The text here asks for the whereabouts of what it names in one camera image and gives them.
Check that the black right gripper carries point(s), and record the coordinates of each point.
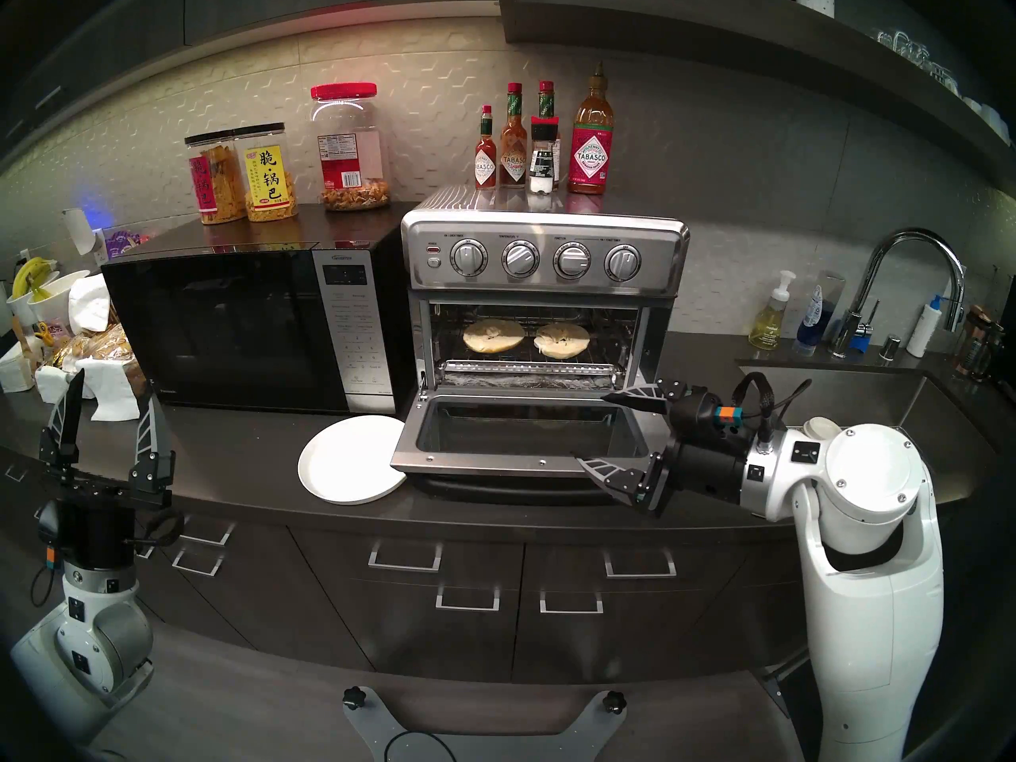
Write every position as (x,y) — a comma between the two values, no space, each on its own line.
(706,471)

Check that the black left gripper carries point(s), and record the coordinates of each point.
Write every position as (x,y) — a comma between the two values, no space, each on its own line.
(95,530)

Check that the glass toaster oven door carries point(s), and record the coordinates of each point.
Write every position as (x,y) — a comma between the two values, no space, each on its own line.
(516,467)

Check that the dark crusted bagel half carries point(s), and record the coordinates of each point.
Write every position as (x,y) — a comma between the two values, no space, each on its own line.
(562,340)

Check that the pale crusted bagel half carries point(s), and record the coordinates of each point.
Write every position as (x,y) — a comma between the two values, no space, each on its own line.
(494,336)

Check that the round white plate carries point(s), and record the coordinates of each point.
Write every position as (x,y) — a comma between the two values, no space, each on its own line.
(353,459)

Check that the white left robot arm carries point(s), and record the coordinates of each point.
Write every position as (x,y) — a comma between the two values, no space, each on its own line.
(103,633)

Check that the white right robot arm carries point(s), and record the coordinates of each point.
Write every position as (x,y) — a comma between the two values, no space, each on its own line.
(873,530)

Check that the foil covered oven tray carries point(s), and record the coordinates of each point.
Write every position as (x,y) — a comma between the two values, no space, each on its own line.
(540,381)

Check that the silver oven control knob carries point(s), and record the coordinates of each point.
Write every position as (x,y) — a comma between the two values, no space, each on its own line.
(521,259)
(572,260)
(623,263)
(469,258)

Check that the black microwave oven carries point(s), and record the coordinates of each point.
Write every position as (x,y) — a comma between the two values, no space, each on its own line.
(238,324)

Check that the stainless steel toaster oven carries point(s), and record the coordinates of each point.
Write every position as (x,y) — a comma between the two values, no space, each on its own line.
(663,252)

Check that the large white paper bag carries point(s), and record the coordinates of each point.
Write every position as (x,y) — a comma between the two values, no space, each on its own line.
(111,395)

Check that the small white paper bag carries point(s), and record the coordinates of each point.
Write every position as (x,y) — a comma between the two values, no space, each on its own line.
(14,371)
(46,383)

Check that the bagged bread loaf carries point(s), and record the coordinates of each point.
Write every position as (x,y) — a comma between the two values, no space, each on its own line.
(95,344)

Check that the white crumpled paper bag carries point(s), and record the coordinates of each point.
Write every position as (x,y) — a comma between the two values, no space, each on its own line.
(90,304)

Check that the yellow liquid soap dispenser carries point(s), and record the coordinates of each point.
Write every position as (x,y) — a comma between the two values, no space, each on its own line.
(767,328)

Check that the paper coffee cup white lid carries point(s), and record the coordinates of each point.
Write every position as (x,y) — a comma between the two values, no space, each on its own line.
(821,427)

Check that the yellow banana bunch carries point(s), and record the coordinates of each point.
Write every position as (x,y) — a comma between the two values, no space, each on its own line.
(30,275)

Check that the blue dish soap bottle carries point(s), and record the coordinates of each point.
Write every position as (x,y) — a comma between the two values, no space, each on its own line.
(810,328)

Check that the purple snack packet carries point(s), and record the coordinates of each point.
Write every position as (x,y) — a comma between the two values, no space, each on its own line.
(123,243)

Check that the stainless steel sink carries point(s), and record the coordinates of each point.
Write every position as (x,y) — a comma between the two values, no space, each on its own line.
(857,391)

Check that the chrome gooseneck faucet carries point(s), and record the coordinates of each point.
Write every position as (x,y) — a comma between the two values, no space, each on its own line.
(849,328)

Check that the small blue sponge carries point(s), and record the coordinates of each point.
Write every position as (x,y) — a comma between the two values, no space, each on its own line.
(860,341)

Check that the tall clear tumbler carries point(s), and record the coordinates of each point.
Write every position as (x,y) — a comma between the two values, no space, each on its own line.
(833,286)

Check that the black base knob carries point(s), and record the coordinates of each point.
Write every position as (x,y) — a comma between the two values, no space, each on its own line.
(613,702)
(354,698)

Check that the dark lower cabinet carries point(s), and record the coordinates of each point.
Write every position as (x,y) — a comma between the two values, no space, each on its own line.
(476,649)

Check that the small chrome sink cap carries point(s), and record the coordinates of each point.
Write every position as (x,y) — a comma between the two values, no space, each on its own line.
(890,348)

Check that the large Tabasco sriracha bottle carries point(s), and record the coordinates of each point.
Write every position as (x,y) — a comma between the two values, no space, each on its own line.
(590,157)

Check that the red label snack jar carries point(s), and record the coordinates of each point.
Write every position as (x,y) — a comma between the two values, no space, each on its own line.
(214,185)

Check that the medium Tabasco sauce bottle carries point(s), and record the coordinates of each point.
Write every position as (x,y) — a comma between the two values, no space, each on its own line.
(514,161)

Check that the white bottle blue cap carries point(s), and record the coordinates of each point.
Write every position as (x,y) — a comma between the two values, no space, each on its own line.
(922,332)

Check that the small Tabasco sauce bottle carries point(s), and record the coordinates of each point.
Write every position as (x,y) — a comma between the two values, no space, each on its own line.
(485,169)

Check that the yellow label snack jar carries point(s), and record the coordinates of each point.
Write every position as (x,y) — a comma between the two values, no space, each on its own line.
(268,177)

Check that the copper lidded jar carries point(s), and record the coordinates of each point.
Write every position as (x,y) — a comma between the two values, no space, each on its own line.
(970,340)

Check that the green neck Tabasco bottle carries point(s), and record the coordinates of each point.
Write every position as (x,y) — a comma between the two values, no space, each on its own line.
(546,100)

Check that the dark glass french press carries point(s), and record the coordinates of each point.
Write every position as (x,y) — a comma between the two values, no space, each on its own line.
(990,352)

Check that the black countertop appliance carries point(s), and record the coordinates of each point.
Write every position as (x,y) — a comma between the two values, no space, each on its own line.
(1010,340)

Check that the clear jar red lid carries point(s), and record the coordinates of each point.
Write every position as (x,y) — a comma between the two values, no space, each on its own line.
(349,153)

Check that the clear drinking glass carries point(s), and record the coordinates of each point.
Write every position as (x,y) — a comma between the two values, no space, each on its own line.
(940,74)
(883,38)
(902,44)

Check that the white mug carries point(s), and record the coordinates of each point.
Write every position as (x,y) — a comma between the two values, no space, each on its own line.
(974,105)
(998,124)

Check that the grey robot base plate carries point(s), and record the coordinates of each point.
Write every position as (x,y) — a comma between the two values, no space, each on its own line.
(373,736)

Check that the dark open wall shelf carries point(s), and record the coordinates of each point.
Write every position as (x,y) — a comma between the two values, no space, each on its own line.
(714,30)

